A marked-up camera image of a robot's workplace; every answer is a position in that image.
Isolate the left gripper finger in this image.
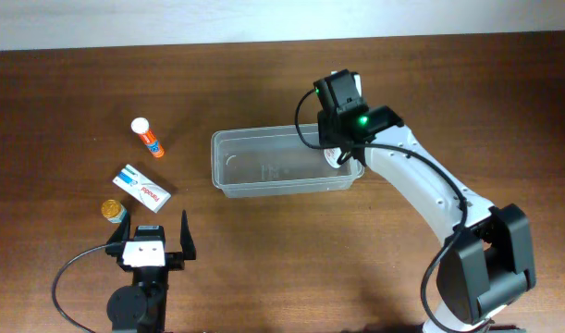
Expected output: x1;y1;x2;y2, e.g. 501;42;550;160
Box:
107;213;130;243
179;210;197;260

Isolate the small jar gold lid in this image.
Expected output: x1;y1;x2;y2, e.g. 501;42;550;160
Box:
101;199;127;224

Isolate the white spray bottle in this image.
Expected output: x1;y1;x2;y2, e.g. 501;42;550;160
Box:
324;148;343;169

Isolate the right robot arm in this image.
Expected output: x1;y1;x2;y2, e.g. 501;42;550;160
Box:
311;69;536;332

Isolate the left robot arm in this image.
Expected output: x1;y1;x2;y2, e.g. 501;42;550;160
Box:
105;212;197;333

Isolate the clear plastic container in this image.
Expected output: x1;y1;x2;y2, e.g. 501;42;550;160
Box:
211;125;364;198

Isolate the white Panadol medicine box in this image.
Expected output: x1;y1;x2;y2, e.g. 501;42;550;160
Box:
113;164;171;213

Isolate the orange tube white cap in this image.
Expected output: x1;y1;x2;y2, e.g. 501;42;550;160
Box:
130;117;165;158

